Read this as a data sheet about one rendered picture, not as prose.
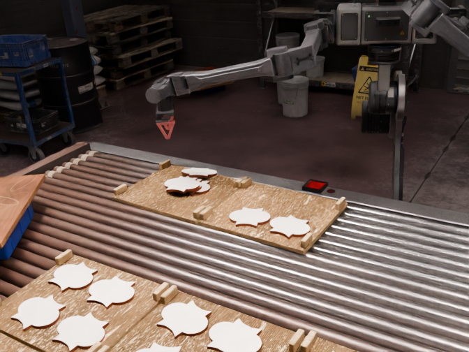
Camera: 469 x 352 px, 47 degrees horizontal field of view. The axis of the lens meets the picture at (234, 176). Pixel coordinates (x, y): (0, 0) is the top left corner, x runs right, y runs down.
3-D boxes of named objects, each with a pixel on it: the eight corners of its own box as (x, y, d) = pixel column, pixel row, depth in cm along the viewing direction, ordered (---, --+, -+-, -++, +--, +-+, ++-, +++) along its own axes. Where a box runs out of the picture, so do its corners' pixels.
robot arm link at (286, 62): (318, 74, 176) (312, 43, 173) (278, 82, 181) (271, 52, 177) (329, 43, 215) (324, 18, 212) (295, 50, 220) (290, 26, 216)
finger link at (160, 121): (158, 142, 197) (155, 117, 193) (158, 135, 203) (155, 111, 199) (176, 140, 197) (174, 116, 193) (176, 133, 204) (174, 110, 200)
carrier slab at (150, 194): (169, 166, 237) (169, 163, 236) (249, 185, 215) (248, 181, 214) (112, 200, 211) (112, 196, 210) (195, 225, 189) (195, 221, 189)
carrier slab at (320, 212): (250, 184, 215) (249, 181, 215) (347, 206, 194) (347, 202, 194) (197, 225, 189) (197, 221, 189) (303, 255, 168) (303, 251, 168)
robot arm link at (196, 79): (294, 75, 184) (287, 43, 180) (292, 79, 179) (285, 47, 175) (181, 96, 199) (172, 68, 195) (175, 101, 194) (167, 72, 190)
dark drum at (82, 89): (77, 113, 619) (61, 35, 581) (115, 119, 589) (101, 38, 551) (35, 130, 575) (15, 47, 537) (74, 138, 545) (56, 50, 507)
